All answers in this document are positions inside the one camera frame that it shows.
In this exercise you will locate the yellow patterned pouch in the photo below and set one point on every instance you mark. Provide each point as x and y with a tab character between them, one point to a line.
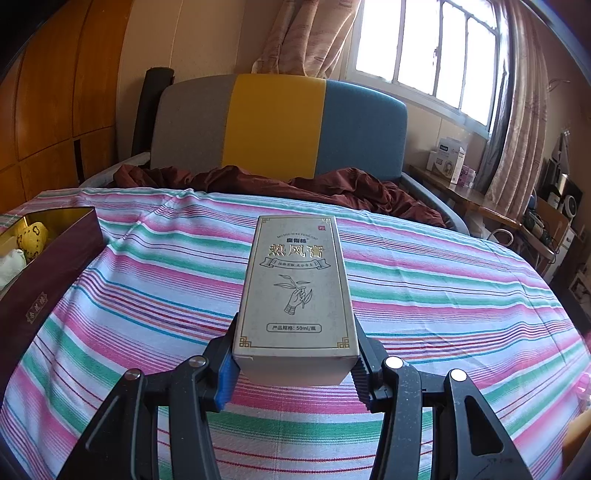
32	240

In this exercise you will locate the gold metal tin box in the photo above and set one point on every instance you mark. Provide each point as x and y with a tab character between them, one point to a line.
60	272

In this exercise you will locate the black speaker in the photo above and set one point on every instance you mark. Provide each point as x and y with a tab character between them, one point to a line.
565	189

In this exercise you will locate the black radio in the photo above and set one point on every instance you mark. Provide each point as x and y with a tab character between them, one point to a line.
538	226

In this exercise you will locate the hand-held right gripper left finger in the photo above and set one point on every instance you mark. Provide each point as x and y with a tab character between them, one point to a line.
226	381

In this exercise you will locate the pink patterned curtain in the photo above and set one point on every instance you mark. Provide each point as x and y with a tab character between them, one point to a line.
304	37
521	115

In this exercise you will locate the purple container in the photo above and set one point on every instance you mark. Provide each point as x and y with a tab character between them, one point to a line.
467	175

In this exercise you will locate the white sock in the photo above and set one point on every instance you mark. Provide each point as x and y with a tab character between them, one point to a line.
11	270

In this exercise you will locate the pink plastic item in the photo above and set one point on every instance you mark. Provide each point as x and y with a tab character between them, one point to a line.
584	390

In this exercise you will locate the beige cardboard box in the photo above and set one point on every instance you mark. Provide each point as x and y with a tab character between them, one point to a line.
295	286

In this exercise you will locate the striped bedsheet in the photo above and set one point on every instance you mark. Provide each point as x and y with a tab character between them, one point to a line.
438	300

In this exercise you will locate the wooden wardrobe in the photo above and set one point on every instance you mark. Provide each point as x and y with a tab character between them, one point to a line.
55	92

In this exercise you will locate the black rolled mat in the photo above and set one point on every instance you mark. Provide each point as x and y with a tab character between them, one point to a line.
152	106

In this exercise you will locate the white printed carton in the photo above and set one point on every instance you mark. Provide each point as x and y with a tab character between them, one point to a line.
445	159

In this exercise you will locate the window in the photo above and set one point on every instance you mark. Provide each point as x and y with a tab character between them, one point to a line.
415	46

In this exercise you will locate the grey yellow blue sofa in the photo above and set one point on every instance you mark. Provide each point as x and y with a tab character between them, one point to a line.
277	124

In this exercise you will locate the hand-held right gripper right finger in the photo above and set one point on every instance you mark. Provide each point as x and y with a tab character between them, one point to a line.
369	376

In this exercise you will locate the maroon cloth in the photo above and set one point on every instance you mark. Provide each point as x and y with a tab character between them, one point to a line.
360	189

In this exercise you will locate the wooden desk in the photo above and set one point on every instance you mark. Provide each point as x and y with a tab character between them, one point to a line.
471	196

